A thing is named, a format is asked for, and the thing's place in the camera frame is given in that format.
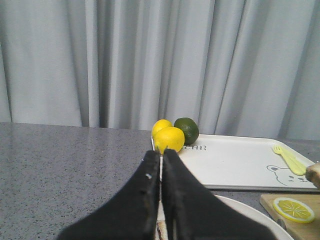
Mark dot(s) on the green lime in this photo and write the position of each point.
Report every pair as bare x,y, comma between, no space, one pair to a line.
189,128

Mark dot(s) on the white round plate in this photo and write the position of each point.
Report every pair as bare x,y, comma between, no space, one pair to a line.
250,212

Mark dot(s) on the grey curtain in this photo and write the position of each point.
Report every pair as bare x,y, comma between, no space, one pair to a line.
236,67

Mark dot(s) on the white rectangular tray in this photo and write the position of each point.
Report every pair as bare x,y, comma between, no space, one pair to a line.
243,163

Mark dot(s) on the yellow plastic fork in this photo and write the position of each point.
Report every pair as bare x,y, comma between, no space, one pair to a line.
279,151

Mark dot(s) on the white bread slice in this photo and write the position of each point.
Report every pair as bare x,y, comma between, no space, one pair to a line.
313,174

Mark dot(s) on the wooden cutting board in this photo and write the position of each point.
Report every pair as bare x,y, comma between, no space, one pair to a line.
298,231

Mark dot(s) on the metal cutting board handle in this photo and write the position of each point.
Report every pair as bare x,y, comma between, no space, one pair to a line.
281,222

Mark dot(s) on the yellow lemon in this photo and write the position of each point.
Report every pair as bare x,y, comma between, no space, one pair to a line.
159,125
169,138

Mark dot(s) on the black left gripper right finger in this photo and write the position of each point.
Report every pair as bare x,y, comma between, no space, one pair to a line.
210,212

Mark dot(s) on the lemon slice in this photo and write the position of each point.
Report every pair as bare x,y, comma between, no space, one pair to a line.
293,210

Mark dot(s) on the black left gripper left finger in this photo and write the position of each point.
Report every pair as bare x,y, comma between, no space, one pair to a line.
131,214

